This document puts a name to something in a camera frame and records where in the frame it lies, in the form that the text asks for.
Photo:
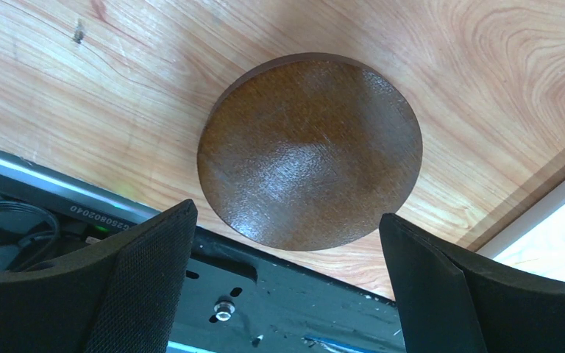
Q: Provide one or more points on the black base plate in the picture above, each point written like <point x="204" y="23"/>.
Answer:
<point x="233" y="299"/>

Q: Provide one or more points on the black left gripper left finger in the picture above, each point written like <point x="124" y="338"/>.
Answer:
<point x="117" y="295"/>

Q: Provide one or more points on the plain dark brown coaster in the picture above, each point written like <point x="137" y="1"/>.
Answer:
<point x="306" y="152"/>

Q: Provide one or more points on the floral white serving tray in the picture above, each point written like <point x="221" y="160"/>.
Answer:
<point x="535" y="241"/>

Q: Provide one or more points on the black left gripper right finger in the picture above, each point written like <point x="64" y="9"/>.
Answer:
<point x="450" y="299"/>

